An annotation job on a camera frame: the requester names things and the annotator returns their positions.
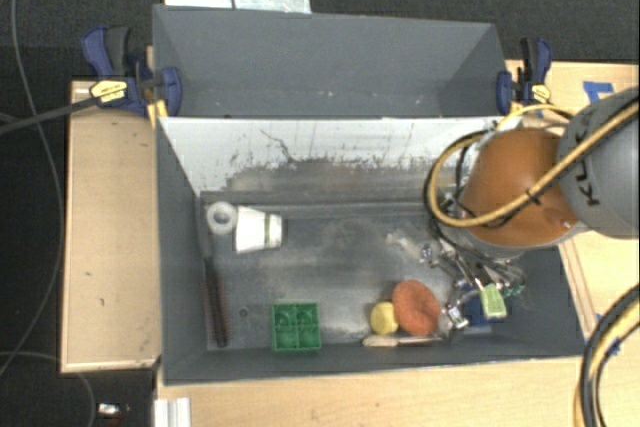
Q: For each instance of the white cup with green band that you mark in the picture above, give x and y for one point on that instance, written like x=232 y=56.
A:
x=252 y=230

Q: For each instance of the blue block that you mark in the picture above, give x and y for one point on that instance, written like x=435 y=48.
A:
x=475 y=317

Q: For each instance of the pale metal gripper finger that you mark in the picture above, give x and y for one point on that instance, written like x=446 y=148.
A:
x=456 y=315
x=426 y=255

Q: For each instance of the orange round sponge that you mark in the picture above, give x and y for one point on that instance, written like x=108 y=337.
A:
x=415 y=307

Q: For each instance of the grey metal bin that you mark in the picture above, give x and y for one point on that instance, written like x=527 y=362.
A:
x=320 y=65

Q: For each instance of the yellow toy lemon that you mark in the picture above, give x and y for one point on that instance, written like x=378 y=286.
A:
x=384 y=317

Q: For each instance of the dark red-brown bottle brush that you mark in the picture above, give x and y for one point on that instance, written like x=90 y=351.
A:
x=217 y=305

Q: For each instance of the green toy brick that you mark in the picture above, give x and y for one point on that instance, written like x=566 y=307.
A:
x=295 y=327

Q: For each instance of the pale wood board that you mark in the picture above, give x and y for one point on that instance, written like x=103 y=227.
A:
x=110 y=240

